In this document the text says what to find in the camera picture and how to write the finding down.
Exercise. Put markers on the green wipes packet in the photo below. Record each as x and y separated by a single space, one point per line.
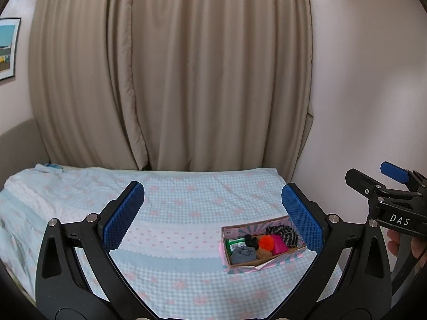
235 242

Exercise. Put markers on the person's right hand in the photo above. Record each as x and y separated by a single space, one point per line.
393 240

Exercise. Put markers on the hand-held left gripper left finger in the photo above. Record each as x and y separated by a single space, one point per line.
123 216

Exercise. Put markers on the black patterned scrunchie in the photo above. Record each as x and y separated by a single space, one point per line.
287 233

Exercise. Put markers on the pink cardboard box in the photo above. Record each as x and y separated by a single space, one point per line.
233 231

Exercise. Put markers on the small blue packet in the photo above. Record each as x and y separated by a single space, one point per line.
53 167

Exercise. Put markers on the brown sock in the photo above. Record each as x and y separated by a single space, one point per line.
263 255

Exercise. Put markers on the grey sock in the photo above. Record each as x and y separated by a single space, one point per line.
243 256

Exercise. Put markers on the orange pompom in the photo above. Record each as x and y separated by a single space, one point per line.
267 243

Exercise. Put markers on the framed wall picture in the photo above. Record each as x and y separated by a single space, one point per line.
8 50

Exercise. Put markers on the beige bed headboard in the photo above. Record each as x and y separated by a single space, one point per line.
20 146

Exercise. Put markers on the light blue checked blanket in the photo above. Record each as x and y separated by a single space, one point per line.
186 206

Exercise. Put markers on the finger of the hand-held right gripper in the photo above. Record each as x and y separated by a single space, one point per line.
395 171
363 181

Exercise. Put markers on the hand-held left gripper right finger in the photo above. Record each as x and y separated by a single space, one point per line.
302 216

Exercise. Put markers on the beige curtain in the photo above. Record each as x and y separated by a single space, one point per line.
200 73

